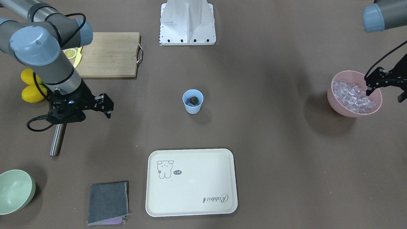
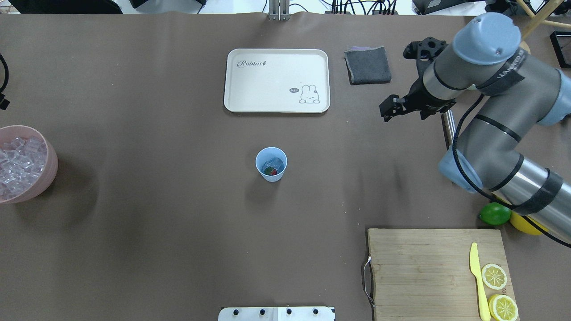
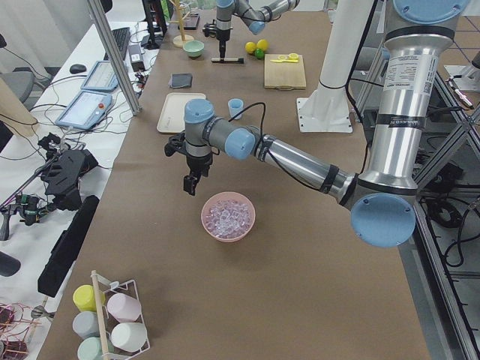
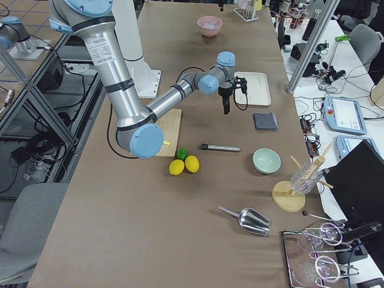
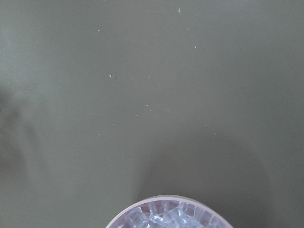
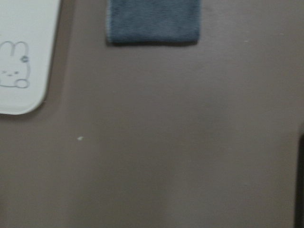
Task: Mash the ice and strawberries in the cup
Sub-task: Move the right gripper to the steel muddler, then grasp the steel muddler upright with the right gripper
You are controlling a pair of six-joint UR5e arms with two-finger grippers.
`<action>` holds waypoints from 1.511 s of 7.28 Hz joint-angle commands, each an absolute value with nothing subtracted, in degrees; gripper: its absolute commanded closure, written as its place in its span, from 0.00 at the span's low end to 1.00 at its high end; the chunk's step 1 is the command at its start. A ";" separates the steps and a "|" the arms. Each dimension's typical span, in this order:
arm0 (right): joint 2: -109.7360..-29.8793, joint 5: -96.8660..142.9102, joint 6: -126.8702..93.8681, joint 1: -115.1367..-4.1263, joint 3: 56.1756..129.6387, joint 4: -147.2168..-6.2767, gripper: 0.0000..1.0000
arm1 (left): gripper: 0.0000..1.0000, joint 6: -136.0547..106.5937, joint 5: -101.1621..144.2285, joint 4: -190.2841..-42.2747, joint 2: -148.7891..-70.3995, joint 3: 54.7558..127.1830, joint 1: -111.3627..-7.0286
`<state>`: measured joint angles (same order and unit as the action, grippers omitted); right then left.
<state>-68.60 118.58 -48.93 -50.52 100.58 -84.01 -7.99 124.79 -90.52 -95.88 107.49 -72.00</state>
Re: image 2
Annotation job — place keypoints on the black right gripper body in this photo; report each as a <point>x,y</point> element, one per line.
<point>418,98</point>

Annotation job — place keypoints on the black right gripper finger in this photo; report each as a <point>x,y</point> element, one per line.
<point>391,107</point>

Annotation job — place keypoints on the steel muddler black tip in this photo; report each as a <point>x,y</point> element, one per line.
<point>448,124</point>

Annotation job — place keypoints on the red strawberry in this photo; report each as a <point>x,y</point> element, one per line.
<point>270,171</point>

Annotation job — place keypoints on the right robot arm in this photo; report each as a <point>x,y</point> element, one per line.
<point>522,91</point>

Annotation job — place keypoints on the wooden cup stand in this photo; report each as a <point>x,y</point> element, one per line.
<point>539,18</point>

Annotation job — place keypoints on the ice cubes in blue cup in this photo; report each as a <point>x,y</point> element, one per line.
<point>275,162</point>

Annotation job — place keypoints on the light blue plastic cup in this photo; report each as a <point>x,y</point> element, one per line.
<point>268,153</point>

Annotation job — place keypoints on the pile of clear ice cubes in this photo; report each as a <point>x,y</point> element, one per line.
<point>22,160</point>

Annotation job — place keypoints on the grey folded cloth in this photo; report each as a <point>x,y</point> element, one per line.
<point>368,66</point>

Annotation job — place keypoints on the cream rectangular tray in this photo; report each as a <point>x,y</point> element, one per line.
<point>277,80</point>

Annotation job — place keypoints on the green lime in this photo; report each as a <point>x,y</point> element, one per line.
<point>495,214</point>

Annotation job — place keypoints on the wooden cutting board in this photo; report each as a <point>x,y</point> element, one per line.
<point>423,274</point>

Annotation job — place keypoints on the yellow plastic knife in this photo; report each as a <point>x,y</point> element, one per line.
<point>474,265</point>

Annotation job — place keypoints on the lemon slice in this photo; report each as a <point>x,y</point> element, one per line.
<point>503,308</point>
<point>494,276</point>

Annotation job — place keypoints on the pink bowl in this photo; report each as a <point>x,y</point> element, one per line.
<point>47,176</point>

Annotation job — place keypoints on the aluminium frame post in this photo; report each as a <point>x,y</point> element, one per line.
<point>279,10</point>

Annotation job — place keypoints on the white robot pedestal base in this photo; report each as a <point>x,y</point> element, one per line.
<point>278,313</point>

